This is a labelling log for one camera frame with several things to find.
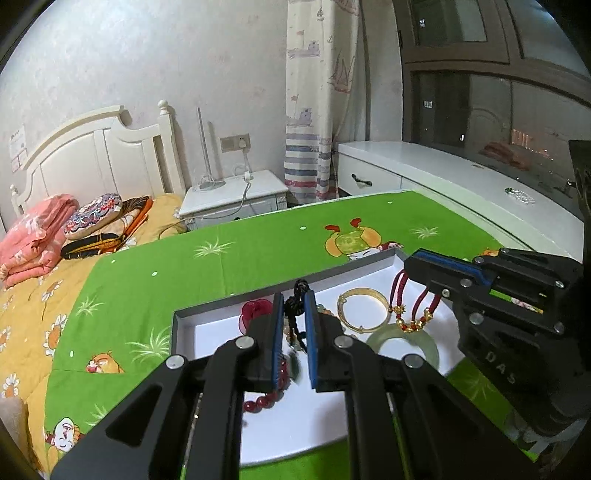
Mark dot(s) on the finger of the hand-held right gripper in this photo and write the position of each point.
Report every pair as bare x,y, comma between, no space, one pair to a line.
434,277
461,269

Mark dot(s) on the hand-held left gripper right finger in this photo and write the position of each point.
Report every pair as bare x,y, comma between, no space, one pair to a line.
310,337

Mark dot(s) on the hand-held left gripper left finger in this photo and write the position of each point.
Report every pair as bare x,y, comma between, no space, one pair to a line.
278,332

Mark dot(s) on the red foil rose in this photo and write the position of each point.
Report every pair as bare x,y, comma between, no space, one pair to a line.
254,310

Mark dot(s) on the gold bangle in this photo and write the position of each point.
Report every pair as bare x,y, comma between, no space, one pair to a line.
364,328

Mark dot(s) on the grey shallow box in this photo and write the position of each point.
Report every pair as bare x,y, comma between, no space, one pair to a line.
217,332

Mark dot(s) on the pale green jade bangle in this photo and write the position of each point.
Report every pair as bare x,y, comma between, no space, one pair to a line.
427,344

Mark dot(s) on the green printed cloth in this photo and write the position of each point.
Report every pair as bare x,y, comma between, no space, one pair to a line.
258,249

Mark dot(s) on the white low cabinet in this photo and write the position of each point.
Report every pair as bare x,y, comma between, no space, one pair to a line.
438,170

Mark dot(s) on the white nightstand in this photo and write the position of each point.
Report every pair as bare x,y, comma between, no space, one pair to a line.
231,198

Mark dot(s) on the dark window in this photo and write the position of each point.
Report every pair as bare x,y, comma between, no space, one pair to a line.
461,92

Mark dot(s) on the black and orange cloth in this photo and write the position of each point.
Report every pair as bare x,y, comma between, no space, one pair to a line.
115,235

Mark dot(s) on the white desk lamp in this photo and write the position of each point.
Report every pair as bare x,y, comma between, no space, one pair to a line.
205,152

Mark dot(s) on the printed striped curtain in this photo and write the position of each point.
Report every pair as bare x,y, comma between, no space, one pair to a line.
318,92

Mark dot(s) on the patterned round cushion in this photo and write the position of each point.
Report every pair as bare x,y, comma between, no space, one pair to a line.
92,214

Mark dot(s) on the white bed headboard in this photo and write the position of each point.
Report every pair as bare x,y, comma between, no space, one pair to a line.
97,147

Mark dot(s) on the pink folded blanket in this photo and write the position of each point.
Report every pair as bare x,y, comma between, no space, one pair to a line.
32,235

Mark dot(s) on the wall socket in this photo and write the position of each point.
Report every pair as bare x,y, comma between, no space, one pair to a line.
234,142

